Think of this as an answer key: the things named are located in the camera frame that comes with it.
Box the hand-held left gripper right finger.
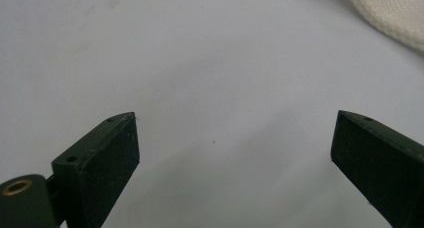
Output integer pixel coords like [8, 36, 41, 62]
[330, 109, 424, 228]

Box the cream mesh laundry bag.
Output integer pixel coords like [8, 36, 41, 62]
[344, 0, 424, 53]

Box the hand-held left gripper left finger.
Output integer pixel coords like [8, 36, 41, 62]
[51, 111, 141, 228]

